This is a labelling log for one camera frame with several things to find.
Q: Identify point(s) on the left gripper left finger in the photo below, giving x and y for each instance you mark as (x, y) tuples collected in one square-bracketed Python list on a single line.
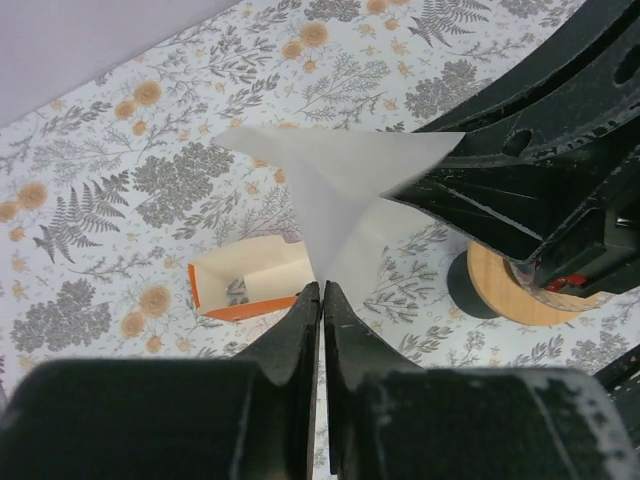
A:
[(249, 416)]

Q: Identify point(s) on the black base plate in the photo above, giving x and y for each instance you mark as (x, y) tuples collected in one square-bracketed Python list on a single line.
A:
[(620, 378)]

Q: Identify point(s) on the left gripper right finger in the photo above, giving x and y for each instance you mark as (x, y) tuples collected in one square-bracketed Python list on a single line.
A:
[(389, 418)]

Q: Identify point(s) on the orange coffee filter box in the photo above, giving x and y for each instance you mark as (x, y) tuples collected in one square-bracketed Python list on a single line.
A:
[(249, 277)]

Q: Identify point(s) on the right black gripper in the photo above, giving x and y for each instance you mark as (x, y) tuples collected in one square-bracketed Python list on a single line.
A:
[(548, 170)]

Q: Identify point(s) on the white paper coffee filter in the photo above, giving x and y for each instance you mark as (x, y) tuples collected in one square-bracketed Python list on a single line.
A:
[(341, 187)]

